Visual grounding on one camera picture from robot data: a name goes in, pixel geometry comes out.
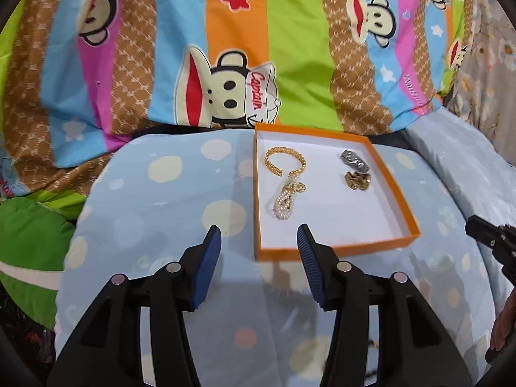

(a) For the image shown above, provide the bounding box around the green plush pillow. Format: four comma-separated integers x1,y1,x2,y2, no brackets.
1,191,86,329

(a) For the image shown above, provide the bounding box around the colourful monkey striped duvet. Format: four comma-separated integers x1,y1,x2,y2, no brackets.
1,0,473,197

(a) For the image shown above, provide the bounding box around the gold cuff bangle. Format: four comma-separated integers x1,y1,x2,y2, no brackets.
264,146,307,176

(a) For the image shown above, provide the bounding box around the light blue planet duvet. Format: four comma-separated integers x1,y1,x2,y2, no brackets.
55,109,515,386

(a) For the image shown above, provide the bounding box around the right human hand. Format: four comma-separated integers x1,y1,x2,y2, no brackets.
490,289,516,351

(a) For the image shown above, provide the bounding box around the grey floral sheet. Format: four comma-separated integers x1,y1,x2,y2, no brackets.
448,0,515,164

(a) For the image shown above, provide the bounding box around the orange shallow box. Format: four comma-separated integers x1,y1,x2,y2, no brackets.
253,124,421,261

